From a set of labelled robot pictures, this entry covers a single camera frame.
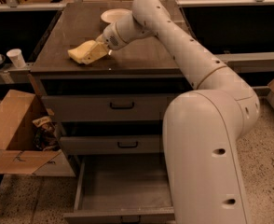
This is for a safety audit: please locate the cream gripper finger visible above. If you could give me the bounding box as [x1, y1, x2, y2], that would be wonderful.
[82, 44, 107, 64]

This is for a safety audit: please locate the yellow sponge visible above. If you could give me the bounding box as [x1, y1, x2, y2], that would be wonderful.
[68, 40, 96, 63]

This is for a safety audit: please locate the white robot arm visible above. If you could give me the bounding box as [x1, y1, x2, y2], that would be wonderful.
[83, 0, 260, 224]

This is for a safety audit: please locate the grey drawer cabinet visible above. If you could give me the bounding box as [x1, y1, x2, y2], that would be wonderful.
[32, 3, 191, 224]

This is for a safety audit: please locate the top drawer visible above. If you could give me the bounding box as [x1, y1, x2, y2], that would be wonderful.
[42, 94, 174, 122]

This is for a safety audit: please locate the middle drawer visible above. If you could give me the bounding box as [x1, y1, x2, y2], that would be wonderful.
[60, 134, 163, 155]

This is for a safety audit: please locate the open bottom drawer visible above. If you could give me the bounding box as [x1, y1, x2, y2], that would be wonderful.
[64, 153, 174, 224]

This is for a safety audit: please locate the white bowl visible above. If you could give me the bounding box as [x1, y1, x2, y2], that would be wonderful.
[101, 8, 131, 24]

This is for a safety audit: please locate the white paper cup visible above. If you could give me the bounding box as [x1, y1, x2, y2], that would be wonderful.
[7, 49, 26, 68]

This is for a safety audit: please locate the snack bag in box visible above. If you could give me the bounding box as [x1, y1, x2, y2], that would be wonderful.
[33, 116, 60, 151]

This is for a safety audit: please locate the open cardboard box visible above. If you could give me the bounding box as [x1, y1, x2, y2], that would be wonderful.
[0, 90, 75, 176]

